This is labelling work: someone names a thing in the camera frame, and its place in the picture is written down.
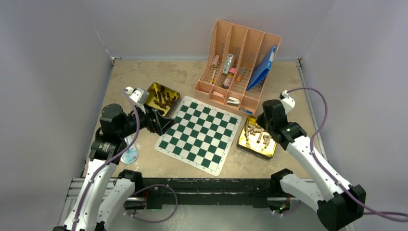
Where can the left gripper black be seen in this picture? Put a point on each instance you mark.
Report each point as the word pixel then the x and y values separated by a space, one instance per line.
pixel 160 124

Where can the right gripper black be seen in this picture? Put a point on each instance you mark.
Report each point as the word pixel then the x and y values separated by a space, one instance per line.
pixel 260 121

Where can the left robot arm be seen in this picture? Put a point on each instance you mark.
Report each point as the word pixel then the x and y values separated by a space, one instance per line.
pixel 93 210

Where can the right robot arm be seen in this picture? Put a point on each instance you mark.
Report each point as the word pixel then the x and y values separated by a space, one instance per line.
pixel 336 202

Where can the gold tin with dark pieces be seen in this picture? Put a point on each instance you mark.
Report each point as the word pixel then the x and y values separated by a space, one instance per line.
pixel 163 98

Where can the gold tin with white pieces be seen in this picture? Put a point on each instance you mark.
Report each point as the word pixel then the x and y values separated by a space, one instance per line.
pixel 255 140

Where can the green white chess board mat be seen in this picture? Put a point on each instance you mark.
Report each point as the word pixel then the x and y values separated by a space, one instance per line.
pixel 201 137

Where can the blue grey stamp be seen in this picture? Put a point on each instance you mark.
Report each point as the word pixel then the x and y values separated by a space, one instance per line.
pixel 246 111

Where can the white stapler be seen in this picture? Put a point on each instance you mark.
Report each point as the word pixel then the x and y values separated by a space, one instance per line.
pixel 233 101

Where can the white blue round disc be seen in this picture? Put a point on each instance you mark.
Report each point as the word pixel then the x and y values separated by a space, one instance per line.
pixel 130 155

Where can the blue folder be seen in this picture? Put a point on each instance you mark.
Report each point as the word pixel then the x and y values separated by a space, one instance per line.
pixel 262 69

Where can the pink capped bottle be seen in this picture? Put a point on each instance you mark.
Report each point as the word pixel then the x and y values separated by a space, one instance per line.
pixel 229 78

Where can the pink desk organizer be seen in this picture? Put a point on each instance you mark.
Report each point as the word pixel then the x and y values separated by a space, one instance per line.
pixel 249 47

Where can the grey box in organizer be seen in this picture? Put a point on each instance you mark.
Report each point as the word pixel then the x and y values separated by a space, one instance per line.
pixel 228 64

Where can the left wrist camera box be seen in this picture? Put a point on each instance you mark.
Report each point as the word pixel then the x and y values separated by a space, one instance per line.
pixel 138 95

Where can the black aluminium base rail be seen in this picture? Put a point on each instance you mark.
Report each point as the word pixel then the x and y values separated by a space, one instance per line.
pixel 189 191

